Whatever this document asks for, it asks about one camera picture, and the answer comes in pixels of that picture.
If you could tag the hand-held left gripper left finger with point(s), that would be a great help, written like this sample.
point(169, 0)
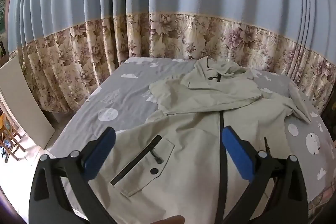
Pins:
point(101, 151)

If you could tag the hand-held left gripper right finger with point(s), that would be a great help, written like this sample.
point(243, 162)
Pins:
point(237, 153)

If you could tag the light green zip jacket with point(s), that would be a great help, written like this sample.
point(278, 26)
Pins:
point(199, 132)

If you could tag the person's left hand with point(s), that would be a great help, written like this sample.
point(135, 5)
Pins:
point(168, 220)

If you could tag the bed with grey printed sheet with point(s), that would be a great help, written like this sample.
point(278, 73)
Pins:
point(126, 98)

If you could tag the white board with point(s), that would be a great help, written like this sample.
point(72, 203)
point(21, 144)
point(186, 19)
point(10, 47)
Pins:
point(23, 103)

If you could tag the wooden chair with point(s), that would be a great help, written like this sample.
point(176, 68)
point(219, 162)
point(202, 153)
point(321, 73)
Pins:
point(8, 132)

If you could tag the pink floral cloth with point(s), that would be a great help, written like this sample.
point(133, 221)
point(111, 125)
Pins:
point(321, 200)

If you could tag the dark wooden furniture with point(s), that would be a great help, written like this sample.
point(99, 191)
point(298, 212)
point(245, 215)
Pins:
point(329, 116)

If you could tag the blue curtain with floral hem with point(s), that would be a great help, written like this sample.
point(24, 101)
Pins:
point(168, 3)

